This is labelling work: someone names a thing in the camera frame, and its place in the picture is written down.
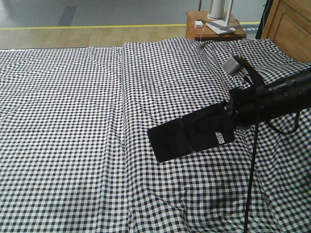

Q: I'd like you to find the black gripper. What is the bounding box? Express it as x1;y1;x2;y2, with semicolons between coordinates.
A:
196;86;270;132

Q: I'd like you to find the black foldable phone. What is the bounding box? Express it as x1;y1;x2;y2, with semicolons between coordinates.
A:
147;101;234;163

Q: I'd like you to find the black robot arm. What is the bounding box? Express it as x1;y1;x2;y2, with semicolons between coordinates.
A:
196;68;311;132

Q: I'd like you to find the wooden bed headboard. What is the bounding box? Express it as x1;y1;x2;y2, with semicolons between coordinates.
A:
261;0;311;62

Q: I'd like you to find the wooden nightstand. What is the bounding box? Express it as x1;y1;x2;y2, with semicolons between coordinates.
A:
186;11;246;41

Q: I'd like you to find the white charger adapter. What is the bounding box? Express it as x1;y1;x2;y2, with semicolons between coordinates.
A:
194;20;204;28

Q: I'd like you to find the white cylindrical speaker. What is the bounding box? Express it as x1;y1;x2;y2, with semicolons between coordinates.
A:
207;0;225;20

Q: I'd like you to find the grey metal pole stand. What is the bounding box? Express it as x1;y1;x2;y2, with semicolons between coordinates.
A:
198;0;202;11

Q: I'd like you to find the black white checkered bedsheet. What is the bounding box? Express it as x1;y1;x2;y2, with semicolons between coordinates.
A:
0;38;310;233

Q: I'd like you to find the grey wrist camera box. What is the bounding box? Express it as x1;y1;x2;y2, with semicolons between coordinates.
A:
223;56;243;75

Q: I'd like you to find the black camera cable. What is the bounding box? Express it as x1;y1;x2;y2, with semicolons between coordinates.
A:
242;72;301;233

